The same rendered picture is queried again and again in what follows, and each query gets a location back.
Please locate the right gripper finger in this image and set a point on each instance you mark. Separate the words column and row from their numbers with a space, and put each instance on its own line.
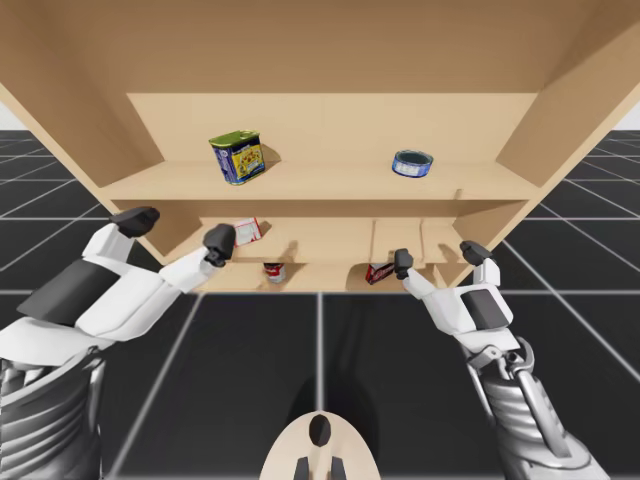
column 403, row 260
column 477, row 252

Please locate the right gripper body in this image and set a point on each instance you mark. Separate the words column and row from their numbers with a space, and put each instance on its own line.
column 455, row 310

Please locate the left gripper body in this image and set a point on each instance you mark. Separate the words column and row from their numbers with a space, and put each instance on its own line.
column 115, row 300

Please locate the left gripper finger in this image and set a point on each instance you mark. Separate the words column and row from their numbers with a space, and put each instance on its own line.
column 132, row 222
column 220, row 242

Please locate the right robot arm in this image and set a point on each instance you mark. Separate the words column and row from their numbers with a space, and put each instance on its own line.
column 525, row 415

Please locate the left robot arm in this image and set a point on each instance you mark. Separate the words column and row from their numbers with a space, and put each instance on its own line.
column 45, row 415

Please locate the red and white can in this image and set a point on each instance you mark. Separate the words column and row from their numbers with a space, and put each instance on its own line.
column 274, row 274

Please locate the green and blue rectangular can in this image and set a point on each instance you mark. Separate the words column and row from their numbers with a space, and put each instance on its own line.
column 239, row 159

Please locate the blue flat can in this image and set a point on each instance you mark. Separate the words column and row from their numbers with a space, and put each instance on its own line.
column 413, row 165

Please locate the red and white carton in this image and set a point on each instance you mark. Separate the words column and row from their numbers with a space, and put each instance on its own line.
column 247, row 232

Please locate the tan robot part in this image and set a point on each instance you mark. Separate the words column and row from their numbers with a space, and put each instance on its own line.
column 320, row 450

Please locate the pale wooden shelf unit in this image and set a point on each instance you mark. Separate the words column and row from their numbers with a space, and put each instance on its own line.
column 325, row 60

